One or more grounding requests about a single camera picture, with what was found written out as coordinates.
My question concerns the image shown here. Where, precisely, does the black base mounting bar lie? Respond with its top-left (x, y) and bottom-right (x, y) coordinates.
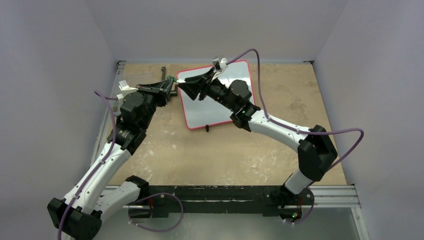
top-left (128, 185), bottom-right (314, 220)

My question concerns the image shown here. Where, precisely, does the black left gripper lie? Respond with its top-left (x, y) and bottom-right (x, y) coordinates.
top-left (135, 78), bottom-right (174, 130)

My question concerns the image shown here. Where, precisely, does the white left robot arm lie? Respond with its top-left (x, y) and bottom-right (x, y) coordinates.
top-left (47, 77), bottom-right (176, 240)

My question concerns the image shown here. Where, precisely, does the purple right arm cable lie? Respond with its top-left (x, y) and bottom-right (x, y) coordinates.
top-left (226, 48), bottom-right (365, 186)

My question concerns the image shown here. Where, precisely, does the dark metal pipe bracket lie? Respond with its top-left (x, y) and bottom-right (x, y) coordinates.
top-left (161, 66), bottom-right (178, 102)

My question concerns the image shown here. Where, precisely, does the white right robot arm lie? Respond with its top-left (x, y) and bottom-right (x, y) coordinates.
top-left (177, 68), bottom-right (338, 204)

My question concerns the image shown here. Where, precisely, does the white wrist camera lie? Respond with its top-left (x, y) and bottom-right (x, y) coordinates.
top-left (212, 57), bottom-right (228, 80)
top-left (116, 80), bottom-right (138, 101)

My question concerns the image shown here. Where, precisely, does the pink framed whiteboard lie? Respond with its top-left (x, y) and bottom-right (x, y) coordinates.
top-left (178, 60), bottom-right (256, 130)

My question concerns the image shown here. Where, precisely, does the clear plastic screw box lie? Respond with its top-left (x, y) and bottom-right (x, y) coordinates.
top-left (110, 73), bottom-right (155, 117)

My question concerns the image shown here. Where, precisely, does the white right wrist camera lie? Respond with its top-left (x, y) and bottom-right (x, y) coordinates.
top-left (212, 57), bottom-right (228, 80)

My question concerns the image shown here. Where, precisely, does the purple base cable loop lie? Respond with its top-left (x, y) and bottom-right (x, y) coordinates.
top-left (127, 192), bottom-right (184, 233)

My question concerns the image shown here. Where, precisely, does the white green whiteboard marker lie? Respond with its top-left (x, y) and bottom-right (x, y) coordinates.
top-left (175, 77), bottom-right (186, 84)

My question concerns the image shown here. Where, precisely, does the aluminium frame rail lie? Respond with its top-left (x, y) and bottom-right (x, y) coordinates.
top-left (89, 60), bottom-right (127, 167)

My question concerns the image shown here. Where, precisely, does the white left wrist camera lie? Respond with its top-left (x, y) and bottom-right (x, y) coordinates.
top-left (116, 80), bottom-right (138, 101)

